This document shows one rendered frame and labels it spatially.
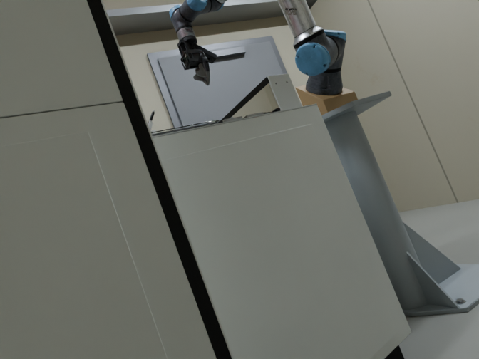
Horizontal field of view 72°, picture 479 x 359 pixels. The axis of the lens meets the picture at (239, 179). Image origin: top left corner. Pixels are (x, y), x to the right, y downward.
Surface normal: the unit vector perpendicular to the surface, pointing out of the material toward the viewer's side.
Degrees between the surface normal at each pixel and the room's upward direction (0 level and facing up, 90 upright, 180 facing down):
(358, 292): 90
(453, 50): 90
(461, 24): 90
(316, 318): 90
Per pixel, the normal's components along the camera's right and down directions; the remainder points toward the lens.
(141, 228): 0.48, -0.26
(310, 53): -0.46, 0.60
